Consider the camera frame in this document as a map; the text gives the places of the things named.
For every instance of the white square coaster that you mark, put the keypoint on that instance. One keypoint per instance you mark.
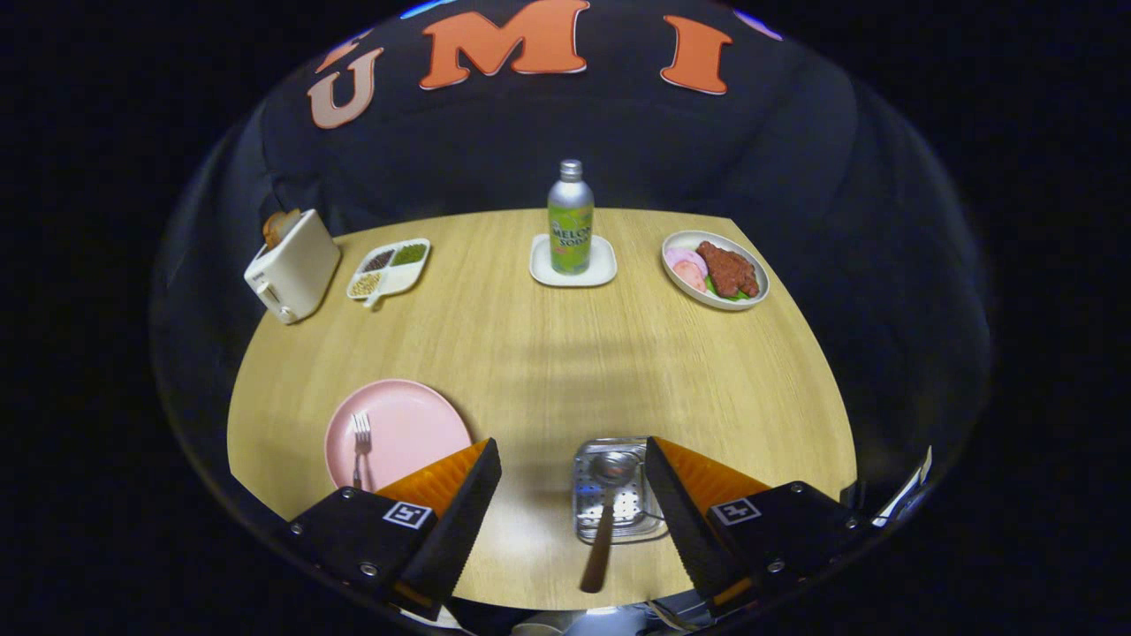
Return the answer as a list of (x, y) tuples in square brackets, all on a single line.
[(541, 269)]

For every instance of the green soda bottle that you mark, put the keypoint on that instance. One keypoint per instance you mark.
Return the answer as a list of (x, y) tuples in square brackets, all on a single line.
[(571, 230)]

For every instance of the white divided dish with beans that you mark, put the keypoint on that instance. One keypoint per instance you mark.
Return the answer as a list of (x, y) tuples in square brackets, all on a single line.
[(398, 274)]

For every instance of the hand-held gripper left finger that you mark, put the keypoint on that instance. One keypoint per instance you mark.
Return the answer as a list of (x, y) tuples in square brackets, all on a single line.
[(459, 517)]

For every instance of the brown meat piece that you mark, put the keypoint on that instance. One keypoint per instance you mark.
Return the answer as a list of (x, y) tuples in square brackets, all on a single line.
[(729, 269)]

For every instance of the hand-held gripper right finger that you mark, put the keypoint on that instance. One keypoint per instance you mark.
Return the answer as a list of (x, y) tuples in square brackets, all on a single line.
[(685, 521)]

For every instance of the perforated metal basket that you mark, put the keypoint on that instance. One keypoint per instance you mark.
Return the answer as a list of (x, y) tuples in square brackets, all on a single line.
[(632, 508)]

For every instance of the white round food plate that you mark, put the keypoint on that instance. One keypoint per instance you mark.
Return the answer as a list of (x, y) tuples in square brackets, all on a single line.
[(682, 240)]

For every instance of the white toaster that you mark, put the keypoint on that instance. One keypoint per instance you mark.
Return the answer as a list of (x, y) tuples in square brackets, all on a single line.
[(296, 269)]

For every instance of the pink ham slice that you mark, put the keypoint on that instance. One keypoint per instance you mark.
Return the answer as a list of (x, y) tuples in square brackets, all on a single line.
[(691, 277)]

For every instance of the green lettuce leaf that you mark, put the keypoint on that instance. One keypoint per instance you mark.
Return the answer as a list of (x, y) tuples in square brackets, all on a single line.
[(720, 294)]

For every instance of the pink round plate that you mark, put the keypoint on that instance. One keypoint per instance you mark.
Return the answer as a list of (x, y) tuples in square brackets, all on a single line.
[(415, 433)]

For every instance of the black backdrop cloth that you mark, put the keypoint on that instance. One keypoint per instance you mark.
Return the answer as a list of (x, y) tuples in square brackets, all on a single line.
[(618, 150)]

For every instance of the pale pink round slice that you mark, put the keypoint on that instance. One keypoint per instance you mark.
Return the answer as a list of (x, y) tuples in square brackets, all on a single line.
[(682, 258)]

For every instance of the brown toast slice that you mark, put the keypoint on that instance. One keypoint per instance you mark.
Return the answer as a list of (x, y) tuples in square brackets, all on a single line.
[(290, 221), (272, 231)]

